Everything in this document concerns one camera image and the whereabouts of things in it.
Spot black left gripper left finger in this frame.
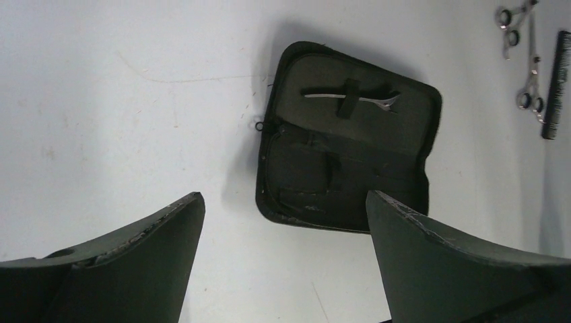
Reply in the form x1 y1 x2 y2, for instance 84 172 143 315
1 192 205 322

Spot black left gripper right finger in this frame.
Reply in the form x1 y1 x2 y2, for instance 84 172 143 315
366 191 570 322

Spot black zip tool case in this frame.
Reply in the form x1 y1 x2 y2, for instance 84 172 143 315
255 41 442 234

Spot silver cutting scissors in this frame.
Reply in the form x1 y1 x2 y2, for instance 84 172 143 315
516 12 545 124

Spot black comb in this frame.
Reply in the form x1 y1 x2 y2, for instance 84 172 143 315
541 30 570 140

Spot silver thinning scissors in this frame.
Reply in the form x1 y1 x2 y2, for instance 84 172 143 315
494 0 539 61

